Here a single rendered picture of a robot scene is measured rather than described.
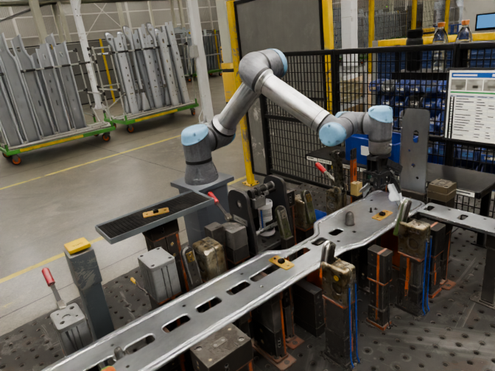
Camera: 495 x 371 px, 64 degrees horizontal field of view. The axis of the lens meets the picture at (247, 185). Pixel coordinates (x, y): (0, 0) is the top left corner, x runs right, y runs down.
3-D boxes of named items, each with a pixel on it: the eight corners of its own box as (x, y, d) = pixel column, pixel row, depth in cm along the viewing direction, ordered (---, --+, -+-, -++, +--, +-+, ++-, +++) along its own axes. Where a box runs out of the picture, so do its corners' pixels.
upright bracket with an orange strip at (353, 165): (353, 257, 175) (352, 149, 157) (350, 255, 176) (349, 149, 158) (357, 254, 177) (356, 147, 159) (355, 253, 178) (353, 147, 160)
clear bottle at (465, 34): (465, 71, 165) (470, 19, 157) (450, 71, 169) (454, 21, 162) (472, 68, 168) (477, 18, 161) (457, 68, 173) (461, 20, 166)
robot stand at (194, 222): (184, 259, 189) (169, 182, 175) (217, 241, 202) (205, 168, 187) (211, 274, 175) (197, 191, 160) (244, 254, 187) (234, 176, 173)
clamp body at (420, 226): (419, 323, 134) (424, 232, 121) (388, 307, 143) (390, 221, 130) (432, 310, 139) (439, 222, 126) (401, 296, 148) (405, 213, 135)
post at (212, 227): (227, 328, 141) (211, 230, 127) (219, 322, 145) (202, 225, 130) (238, 322, 144) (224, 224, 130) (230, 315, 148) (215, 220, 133)
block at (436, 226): (432, 302, 143) (437, 233, 132) (404, 289, 151) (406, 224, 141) (445, 290, 148) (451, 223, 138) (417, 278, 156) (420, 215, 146)
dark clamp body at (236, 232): (244, 333, 139) (231, 237, 125) (222, 315, 149) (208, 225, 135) (267, 317, 145) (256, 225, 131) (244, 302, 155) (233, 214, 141)
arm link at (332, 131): (230, 48, 134) (348, 128, 119) (249, 46, 142) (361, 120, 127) (221, 78, 141) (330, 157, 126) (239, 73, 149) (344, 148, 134)
